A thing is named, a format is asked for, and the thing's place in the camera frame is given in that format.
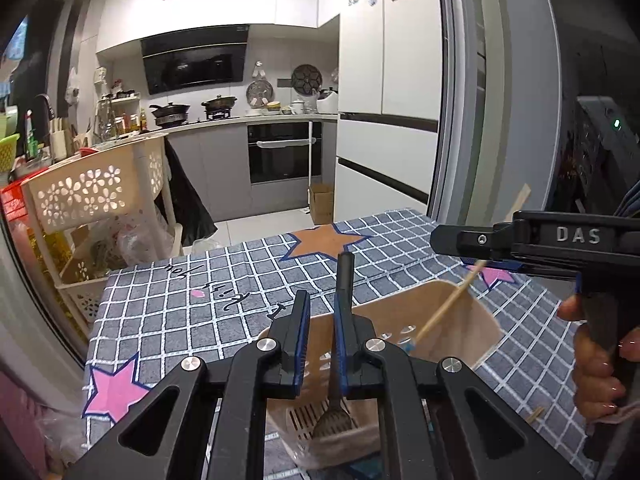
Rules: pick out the black built-in oven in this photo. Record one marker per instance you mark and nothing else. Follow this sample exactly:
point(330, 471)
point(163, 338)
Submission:
point(284, 150)

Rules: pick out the beige flower pattern cart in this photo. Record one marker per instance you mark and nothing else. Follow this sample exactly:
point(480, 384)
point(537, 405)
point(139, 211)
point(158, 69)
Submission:
point(125, 177)

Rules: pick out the person right hand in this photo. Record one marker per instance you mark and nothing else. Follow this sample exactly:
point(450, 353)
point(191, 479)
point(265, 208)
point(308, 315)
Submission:
point(596, 386)

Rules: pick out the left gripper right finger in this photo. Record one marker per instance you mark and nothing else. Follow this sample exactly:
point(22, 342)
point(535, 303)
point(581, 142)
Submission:
point(356, 376)

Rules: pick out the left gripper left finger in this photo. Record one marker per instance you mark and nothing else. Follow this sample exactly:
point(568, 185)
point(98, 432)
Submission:
point(291, 333)

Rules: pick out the black handled fork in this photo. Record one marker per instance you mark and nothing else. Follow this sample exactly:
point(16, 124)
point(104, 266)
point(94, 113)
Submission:
point(335, 418)

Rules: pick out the black wok on stove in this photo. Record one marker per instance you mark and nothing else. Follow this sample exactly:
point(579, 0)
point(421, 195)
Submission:
point(170, 115)

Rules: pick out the white refrigerator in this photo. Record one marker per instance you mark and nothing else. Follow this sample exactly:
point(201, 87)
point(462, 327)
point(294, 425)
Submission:
point(389, 92)

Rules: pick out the black hanging cloth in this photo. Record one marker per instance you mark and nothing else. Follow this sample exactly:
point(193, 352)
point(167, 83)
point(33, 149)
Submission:
point(189, 210)

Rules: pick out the grey checkered tablecloth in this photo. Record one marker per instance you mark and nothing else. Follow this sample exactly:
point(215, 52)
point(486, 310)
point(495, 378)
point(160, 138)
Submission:
point(178, 363)

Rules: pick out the black range hood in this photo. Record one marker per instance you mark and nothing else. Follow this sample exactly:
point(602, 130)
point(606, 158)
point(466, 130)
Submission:
point(194, 57)

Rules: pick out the black pot on stove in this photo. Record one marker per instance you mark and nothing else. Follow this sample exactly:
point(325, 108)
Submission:
point(219, 108)

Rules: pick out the beige plastic utensil holder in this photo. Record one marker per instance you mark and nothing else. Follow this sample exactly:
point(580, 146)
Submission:
point(406, 380)

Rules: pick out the cardboard box on floor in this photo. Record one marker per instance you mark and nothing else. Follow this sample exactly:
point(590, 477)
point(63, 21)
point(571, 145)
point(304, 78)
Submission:
point(321, 203)

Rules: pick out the wooden chopstick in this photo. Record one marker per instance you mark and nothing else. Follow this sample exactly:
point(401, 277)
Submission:
point(478, 267)

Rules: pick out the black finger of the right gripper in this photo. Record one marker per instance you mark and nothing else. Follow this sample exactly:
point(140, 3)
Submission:
point(477, 242)

